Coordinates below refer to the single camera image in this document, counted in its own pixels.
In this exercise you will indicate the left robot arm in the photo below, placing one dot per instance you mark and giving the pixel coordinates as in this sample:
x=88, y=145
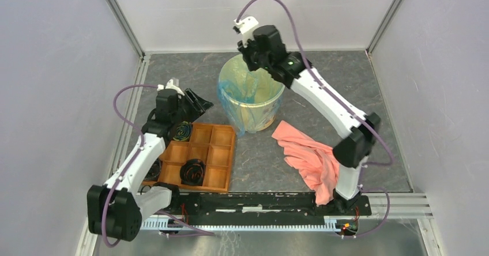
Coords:
x=115, y=211

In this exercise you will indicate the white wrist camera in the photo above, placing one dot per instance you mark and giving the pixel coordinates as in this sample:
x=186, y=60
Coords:
x=173, y=84
x=246, y=27

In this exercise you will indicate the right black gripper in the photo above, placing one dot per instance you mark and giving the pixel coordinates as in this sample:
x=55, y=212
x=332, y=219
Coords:
x=245, y=51

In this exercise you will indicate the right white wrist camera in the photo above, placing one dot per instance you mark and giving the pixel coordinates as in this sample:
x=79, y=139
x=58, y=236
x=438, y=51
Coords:
x=246, y=27

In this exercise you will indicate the pink cloth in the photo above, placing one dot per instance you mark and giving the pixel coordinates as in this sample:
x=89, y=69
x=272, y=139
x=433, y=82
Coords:
x=313, y=160

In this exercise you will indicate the black coiled roll bottom centre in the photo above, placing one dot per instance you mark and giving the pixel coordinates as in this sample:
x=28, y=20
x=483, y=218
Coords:
x=192, y=173

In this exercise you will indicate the black coiled roll bottom left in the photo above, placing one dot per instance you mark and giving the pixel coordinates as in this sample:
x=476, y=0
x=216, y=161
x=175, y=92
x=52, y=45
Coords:
x=154, y=171

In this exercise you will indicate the yellow plastic trash bin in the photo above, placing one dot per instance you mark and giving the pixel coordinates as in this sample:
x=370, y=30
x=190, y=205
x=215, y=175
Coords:
x=252, y=109

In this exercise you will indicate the blue plastic trash bag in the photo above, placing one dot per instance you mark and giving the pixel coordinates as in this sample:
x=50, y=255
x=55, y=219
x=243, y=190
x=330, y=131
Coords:
x=237, y=94

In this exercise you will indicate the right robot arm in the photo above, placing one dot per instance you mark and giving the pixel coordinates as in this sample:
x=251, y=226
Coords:
x=356, y=128

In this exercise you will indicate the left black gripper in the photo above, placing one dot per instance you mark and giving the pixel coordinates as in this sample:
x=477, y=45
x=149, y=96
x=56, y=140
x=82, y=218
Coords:
x=198, y=106

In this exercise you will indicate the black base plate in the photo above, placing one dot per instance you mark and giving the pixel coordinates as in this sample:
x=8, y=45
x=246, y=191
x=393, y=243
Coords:
x=244, y=219

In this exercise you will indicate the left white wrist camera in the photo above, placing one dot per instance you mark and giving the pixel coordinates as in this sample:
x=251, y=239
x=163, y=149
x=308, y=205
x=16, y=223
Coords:
x=173, y=84

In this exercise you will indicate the aluminium frame rail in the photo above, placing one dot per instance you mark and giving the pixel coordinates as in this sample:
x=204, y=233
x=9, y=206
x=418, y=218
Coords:
x=375, y=205

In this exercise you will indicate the black coiled roll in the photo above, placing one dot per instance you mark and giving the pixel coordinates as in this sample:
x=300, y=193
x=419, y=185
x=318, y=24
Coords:
x=154, y=171
x=192, y=173

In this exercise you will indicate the wooden compartment tray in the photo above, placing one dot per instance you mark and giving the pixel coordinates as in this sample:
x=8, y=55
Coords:
x=214, y=145

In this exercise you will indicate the dark coiled roll with yellow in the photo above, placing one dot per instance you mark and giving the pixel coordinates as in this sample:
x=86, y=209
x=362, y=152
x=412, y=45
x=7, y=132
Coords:
x=181, y=131

